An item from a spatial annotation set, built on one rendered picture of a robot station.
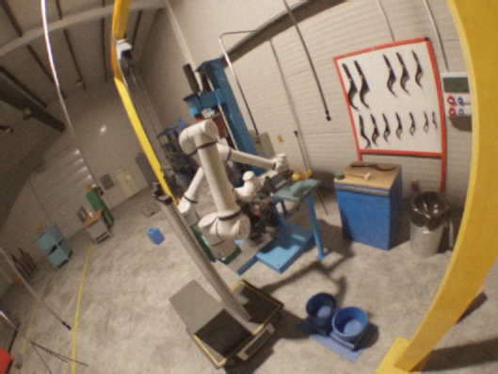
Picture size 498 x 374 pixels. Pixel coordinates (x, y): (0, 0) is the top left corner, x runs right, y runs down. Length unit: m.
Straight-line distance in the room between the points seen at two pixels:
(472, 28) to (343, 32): 2.85
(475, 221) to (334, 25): 3.09
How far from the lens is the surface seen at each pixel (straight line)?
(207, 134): 1.13
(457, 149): 3.26
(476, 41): 0.60
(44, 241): 9.44
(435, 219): 2.42
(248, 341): 2.10
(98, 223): 7.94
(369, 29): 3.20
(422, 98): 3.07
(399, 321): 2.35
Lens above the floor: 2.12
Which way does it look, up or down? 22 degrees down
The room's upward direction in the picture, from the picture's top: 22 degrees counter-clockwise
